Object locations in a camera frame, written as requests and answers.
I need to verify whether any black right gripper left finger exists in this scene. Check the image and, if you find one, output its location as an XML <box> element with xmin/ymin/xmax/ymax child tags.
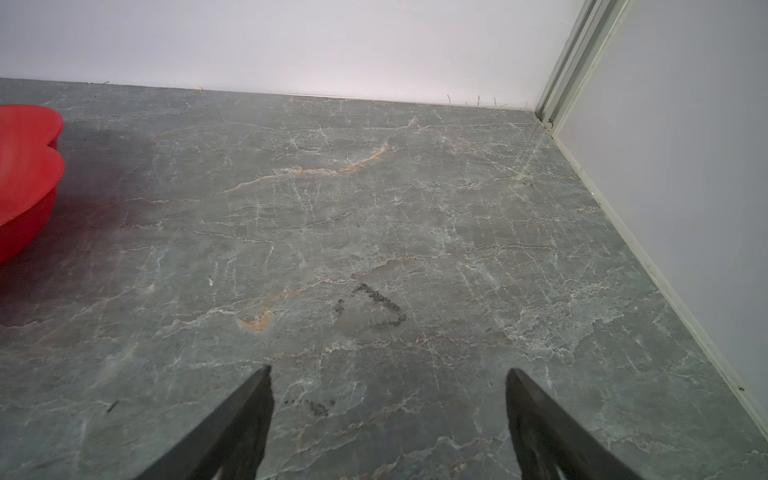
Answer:
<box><xmin>138</xmin><ymin>365</ymin><xmax>275</xmax><ymax>479</ymax></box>

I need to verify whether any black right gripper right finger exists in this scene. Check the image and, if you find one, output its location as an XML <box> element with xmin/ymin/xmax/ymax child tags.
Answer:
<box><xmin>505</xmin><ymin>368</ymin><xmax>639</xmax><ymax>480</ymax></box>

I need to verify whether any red flower-shaped fruit bowl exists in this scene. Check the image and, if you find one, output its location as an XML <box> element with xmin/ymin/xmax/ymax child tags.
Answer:
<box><xmin>1</xmin><ymin>104</ymin><xmax>64</xmax><ymax>262</ymax></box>

